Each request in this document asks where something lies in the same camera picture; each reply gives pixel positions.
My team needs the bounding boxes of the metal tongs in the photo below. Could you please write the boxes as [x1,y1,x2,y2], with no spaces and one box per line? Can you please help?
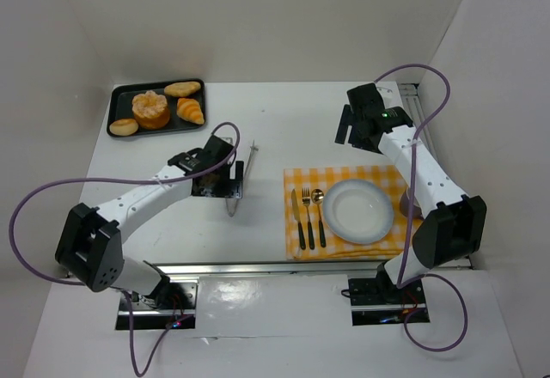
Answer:
[225,140,259,217]

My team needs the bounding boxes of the sugared round bread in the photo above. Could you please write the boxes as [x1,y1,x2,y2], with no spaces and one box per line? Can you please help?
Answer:
[131,90,171,130]

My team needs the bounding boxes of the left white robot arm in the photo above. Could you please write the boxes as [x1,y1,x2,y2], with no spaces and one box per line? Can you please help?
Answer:
[55,135,244,308]

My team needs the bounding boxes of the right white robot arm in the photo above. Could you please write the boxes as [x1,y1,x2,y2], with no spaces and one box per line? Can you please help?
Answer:
[335,83,487,303]

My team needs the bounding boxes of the oval bread roll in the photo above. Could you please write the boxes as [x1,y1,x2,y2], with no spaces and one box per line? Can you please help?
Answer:
[164,81,202,98]

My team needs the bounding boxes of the white plate blue rim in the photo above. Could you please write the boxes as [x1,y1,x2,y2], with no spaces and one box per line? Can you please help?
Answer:
[322,179,394,245]

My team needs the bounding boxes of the striped croissant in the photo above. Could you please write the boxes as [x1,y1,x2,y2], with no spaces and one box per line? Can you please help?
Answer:
[176,98,205,125]

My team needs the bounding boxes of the black baking tray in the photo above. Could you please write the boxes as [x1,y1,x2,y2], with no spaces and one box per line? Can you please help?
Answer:
[107,79,206,137]

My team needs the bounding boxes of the yellow checkered cloth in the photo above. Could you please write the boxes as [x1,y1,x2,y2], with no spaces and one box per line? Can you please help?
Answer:
[284,166,406,261]

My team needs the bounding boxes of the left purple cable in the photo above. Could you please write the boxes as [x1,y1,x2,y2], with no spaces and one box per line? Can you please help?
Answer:
[8,121,241,378]

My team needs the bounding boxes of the purple cable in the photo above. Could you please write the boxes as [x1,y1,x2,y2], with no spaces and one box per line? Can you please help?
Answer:
[8,121,241,378]
[373,64,468,353]

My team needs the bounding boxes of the black handled spoon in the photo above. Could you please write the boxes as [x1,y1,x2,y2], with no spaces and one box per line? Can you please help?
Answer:
[311,189,327,248]

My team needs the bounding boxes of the black handled knife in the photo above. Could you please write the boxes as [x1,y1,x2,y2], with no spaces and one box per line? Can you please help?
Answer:
[291,189,306,250]

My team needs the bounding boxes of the black handled fork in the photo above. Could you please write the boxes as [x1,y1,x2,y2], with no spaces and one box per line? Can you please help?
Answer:
[302,187,315,250]

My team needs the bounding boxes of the front aluminium rail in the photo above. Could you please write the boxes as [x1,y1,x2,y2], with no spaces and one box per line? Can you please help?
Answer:
[64,262,474,279]

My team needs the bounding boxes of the small ring bread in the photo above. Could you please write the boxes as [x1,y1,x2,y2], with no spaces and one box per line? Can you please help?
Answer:
[109,119,139,137]

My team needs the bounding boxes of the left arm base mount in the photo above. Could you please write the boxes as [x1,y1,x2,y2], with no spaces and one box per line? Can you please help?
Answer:
[115,279,199,331]

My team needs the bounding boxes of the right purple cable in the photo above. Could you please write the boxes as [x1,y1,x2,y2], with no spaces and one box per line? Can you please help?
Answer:
[373,64,468,353]

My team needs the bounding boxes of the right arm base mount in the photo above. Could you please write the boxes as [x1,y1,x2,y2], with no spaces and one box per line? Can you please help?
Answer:
[340,278,430,326]

